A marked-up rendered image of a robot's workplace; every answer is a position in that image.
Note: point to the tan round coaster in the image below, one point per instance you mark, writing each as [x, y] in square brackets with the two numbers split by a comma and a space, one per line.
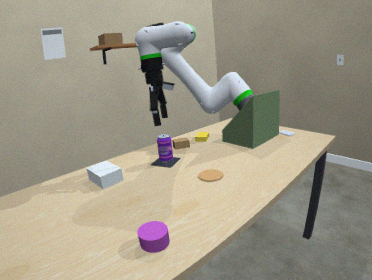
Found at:
[210, 175]

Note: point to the yellow rectangular block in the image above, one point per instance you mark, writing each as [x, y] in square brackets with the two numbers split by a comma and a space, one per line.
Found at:
[200, 137]

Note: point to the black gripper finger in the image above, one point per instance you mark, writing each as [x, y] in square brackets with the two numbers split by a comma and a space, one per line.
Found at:
[154, 102]
[163, 103]

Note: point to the purple drink can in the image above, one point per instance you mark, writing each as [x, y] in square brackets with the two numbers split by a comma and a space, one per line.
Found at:
[165, 148]

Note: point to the tan cardboard box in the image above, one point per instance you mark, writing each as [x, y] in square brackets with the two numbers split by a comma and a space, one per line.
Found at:
[181, 143]

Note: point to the purple short cylinder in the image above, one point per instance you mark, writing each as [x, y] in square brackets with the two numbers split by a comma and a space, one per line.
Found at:
[153, 236]

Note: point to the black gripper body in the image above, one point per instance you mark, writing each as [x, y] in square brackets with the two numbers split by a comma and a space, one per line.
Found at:
[154, 78]

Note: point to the dark grey square coaster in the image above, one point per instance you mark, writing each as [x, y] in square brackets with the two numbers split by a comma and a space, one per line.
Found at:
[166, 164]

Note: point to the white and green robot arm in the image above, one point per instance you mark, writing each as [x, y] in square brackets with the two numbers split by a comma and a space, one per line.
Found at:
[162, 45]

